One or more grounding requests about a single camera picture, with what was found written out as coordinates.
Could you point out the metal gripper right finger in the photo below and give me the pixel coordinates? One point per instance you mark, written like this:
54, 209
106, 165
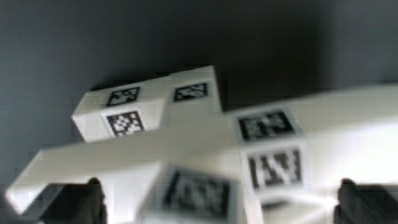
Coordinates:
367, 203

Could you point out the white chair back frame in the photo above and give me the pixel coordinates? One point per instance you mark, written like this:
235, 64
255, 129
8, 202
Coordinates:
349, 122

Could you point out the white chair leg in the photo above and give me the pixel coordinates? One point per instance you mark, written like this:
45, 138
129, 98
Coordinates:
132, 108

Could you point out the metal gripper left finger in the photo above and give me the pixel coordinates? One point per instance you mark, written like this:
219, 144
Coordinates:
68, 204

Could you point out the white tagged cube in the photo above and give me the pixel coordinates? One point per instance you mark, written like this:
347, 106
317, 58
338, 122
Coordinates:
196, 199
274, 151

